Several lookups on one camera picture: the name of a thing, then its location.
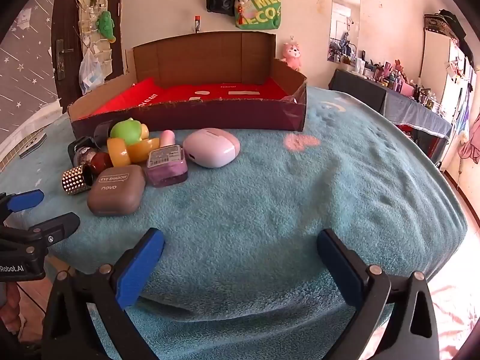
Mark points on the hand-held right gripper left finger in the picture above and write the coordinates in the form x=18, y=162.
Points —
x=137, y=270

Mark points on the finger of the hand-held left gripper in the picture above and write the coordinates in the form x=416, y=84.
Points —
x=24, y=199
x=56, y=227

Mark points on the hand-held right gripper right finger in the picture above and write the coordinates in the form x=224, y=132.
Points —
x=337, y=266

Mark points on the brown eyeshadow case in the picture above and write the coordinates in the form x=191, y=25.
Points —
x=116, y=191

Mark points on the glitter jar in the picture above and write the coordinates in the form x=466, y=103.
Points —
x=84, y=157

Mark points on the dark red ball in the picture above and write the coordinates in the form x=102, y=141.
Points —
x=101, y=162

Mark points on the amber round disc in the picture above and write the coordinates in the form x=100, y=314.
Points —
x=118, y=153
x=144, y=152

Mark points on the purple labelled glass bottle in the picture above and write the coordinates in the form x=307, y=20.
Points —
x=167, y=165

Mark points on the green yellow toy figure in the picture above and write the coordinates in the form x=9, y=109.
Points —
x=127, y=131

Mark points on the small pink tube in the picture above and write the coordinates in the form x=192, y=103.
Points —
x=167, y=138

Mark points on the lavender pink rounded case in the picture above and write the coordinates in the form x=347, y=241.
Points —
x=212, y=148

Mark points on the brown cardboard box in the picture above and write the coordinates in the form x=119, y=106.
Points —
x=210, y=56

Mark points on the pink bed sheet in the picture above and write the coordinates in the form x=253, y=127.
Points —
x=455, y=300

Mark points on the translucent plastic bag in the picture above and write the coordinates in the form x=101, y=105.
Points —
x=90, y=73

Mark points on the desk with blue cloth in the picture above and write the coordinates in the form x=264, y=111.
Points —
x=408, y=112

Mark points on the pink hanging garment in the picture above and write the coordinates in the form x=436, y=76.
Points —
x=470, y=142

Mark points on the dark brown door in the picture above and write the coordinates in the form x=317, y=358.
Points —
x=67, y=15

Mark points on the green plush toy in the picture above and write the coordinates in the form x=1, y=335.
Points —
x=105, y=24

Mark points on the red paper bag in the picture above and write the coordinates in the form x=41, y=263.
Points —
x=225, y=93

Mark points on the row of cosmetics bottles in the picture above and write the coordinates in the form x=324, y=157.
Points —
x=393, y=75

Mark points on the clear hanging pocket organizer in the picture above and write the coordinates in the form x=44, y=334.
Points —
x=88, y=3

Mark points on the pink plush toy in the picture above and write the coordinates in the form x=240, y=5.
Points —
x=291, y=54

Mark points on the white cabinet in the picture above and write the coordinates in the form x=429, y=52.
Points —
x=437, y=56

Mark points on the orange capped tube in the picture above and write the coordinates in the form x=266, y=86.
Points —
x=197, y=24

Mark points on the leopard print bag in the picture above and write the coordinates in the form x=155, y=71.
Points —
x=438, y=24

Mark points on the green tote bag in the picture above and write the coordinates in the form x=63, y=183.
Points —
x=264, y=7

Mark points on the white charm with red tassel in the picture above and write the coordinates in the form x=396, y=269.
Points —
x=242, y=3

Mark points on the wall mirror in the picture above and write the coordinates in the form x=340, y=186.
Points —
x=343, y=18

